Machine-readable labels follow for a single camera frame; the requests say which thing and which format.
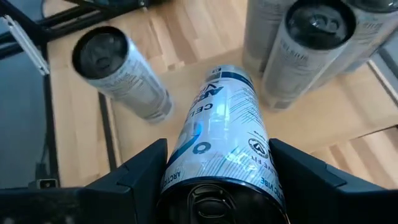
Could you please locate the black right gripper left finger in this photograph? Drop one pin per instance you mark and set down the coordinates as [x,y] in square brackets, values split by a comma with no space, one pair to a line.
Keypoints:
[93,202]

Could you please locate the silver edge bracket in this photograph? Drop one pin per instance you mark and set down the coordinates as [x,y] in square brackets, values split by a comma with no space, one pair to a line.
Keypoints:
[28,46]

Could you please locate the black aluminium table frame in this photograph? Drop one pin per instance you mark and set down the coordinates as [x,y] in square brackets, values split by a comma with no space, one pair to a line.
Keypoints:
[49,124]

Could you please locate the white Celsius can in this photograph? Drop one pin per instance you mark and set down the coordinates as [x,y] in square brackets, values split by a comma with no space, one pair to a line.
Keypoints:
[298,68]
[264,31]
[124,77]
[224,130]
[373,31]

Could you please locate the wooden shelf with black frame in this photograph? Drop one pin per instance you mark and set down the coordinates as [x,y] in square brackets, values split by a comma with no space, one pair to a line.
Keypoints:
[311,124]

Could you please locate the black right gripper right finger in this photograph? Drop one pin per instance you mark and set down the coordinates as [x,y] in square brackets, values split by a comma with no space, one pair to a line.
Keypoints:
[335,202]

